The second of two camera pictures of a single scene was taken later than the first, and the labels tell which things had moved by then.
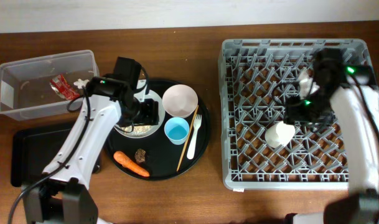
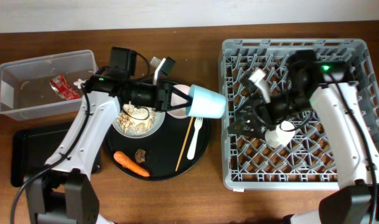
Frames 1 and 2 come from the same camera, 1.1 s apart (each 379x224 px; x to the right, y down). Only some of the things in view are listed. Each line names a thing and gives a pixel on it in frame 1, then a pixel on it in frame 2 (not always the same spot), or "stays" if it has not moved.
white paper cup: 279,134 stays
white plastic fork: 196,124 stays
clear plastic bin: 44,87 stays
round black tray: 175,147 stays
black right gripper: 291,114 → 262,109
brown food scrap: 140,155 stays
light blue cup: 177,130 → 206,103
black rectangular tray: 31,151 stays
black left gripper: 150,116 → 163,97
